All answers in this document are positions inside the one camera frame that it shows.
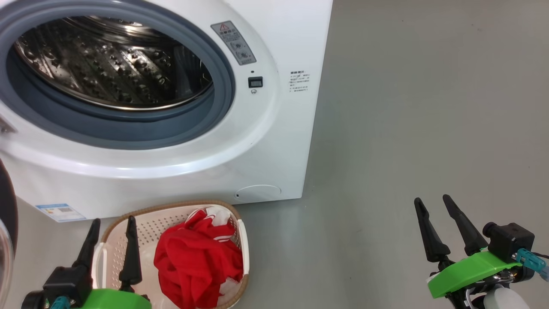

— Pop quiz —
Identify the blue energy label sticker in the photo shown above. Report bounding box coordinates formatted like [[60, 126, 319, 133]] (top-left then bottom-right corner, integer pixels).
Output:
[[36, 203, 87, 223]]

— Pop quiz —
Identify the grey warning sticker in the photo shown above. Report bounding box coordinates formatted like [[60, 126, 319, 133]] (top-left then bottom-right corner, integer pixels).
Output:
[[211, 21, 257, 66]]

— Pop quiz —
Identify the black round glass washer door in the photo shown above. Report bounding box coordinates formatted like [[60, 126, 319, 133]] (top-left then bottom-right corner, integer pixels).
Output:
[[0, 159, 19, 301]]

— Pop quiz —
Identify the round white filter cover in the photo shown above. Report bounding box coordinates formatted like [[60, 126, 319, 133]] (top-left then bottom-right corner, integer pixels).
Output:
[[234, 185, 282, 203]]

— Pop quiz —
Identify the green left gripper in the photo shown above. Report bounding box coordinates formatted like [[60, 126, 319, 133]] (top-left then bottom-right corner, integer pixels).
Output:
[[72, 216, 152, 309]]

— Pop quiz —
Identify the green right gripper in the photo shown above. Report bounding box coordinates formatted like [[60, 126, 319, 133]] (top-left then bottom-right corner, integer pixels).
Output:
[[413, 194, 523, 309]]

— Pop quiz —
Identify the cream laundry basket brown rim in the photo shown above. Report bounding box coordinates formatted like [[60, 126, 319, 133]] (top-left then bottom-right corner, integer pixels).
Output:
[[91, 200, 250, 309]]

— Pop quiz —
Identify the red cloth garment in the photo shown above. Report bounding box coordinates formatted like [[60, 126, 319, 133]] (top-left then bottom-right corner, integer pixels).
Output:
[[154, 207, 244, 309]]

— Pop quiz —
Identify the white front-load washing machine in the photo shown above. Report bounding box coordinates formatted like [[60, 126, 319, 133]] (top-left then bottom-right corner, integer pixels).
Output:
[[0, 0, 333, 222]]

